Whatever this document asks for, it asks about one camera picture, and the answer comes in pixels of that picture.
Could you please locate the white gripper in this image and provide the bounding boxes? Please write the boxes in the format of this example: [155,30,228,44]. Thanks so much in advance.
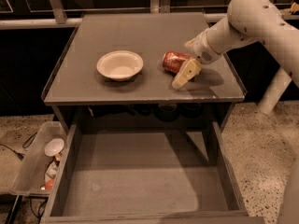
[172,31,221,90]

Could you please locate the red coke can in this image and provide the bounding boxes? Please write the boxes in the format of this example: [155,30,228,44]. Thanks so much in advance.
[162,51,191,74]

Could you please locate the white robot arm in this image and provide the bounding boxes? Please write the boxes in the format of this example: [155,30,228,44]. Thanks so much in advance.
[186,0,299,224]

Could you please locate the grey cabinet with top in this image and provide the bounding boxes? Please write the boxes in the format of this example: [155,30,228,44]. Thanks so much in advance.
[43,13,246,129]

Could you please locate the open grey top drawer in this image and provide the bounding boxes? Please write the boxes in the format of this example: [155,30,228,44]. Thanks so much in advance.
[41,122,265,224]

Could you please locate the white paper bowl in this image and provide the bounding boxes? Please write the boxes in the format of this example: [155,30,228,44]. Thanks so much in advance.
[96,50,143,81]

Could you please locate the white bowl in bin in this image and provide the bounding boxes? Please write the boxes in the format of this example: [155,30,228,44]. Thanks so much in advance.
[44,138,64,157]

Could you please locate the red white items in bin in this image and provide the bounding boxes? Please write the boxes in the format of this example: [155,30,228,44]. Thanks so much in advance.
[41,153,62,190]

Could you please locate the clear plastic bin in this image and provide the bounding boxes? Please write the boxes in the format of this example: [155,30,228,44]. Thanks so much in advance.
[9,121,66,197]

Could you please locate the metal railing frame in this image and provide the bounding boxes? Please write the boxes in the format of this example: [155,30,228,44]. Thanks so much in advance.
[0,0,299,31]

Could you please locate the black cable on floor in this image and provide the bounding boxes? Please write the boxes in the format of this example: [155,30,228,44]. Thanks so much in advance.
[0,132,38,161]

